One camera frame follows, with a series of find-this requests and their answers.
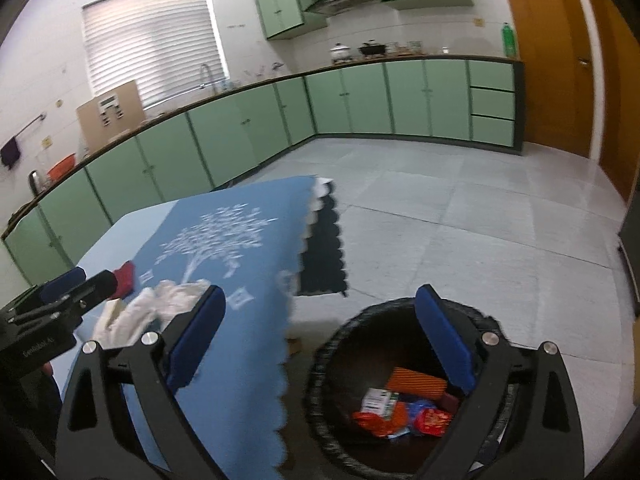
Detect white window blind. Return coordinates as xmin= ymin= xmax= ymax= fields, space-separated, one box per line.
xmin=81 ymin=0 xmax=229 ymax=107

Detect range hood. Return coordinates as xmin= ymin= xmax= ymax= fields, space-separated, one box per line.
xmin=306 ymin=0 xmax=378 ymax=16

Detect orange wooden door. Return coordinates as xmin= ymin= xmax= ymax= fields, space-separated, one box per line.
xmin=590 ymin=0 xmax=639 ymax=200
xmin=509 ymin=0 xmax=594 ymax=157

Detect white tissue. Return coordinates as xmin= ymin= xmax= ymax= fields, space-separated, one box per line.
xmin=91 ymin=280 xmax=210 ymax=349

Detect red snack wrapper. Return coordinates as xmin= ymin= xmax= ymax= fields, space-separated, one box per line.
xmin=412 ymin=408 xmax=452 ymax=438

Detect orange ridged trash package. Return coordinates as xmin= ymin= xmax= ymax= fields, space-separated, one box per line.
xmin=385 ymin=367 xmax=448 ymax=400

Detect brown cardboard box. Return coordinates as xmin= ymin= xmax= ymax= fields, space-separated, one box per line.
xmin=76 ymin=80 xmax=146 ymax=153

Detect white and green carton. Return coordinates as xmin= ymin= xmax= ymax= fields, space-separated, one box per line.
xmin=360 ymin=388 xmax=399 ymax=420

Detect blue tree-print tablecloth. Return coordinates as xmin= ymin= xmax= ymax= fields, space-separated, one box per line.
xmin=54 ymin=176 xmax=347 ymax=479

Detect green plastic bottle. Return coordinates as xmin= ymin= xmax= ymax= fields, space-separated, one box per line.
xmin=501 ymin=23 xmax=518 ymax=58

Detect red scouring pad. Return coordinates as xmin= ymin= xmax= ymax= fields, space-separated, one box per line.
xmin=110 ymin=260 xmax=134 ymax=300

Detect black round trash bin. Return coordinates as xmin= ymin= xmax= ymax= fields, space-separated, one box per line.
xmin=304 ymin=285 xmax=518 ymax=479

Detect metal kettle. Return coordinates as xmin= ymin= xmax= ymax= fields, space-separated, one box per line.
xmin=27 ymin=170 xmax=47 ymax=197

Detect chrome kitchen faucet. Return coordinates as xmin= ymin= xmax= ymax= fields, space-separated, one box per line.
xmin=200 ymin=63 xmax=216 ymax=96

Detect orange plastic basin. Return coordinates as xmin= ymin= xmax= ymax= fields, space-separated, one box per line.
xmin=48 ymin=154 xmax=76 ymax=182

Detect black wok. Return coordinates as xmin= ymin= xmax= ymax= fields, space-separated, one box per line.
xmin=359 ymin=40 xmax=387 ymax=58

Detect dark hanging cloth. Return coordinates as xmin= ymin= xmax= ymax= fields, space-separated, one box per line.
xmin=0 ymin=136 xmax=22 ymax=170

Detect wall towel rail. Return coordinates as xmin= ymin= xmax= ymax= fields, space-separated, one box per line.
xmin=1 ymin=112 xmax=47 ymax=146

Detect white cooking pot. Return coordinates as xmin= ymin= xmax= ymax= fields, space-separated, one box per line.
xmin=330 ymin=44 xmax=352 ymax=64

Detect green lower kitchen cabinets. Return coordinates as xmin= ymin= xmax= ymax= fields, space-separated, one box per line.
xmin=1 ymin=55 xmax=525 ymax=284

